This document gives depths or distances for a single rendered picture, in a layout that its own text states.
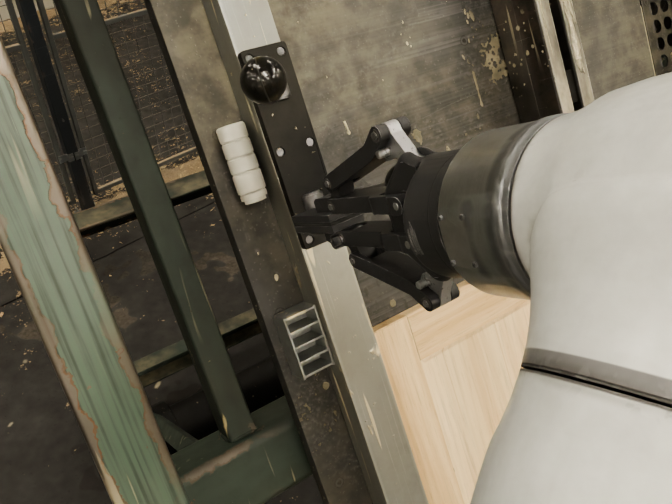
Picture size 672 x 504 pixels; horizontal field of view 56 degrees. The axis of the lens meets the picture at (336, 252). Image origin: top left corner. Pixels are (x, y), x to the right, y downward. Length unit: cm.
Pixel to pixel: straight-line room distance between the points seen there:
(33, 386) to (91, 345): 188
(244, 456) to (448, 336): 27
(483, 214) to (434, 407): 51
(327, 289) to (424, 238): 32
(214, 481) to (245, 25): 47
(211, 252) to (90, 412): 222
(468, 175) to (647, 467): 16
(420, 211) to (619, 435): 18
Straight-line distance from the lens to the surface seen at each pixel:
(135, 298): 264
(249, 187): 64
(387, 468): 74
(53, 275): 58
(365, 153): 42
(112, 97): 70
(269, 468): 76
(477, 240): 30
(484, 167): 30
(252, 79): 52
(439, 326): 77
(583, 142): 26
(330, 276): 66
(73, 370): 59
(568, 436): 22
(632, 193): 23
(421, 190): 35
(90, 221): 172
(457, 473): 83
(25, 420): 238
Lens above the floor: 176
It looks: 40 degrees down
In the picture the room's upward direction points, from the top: straight up
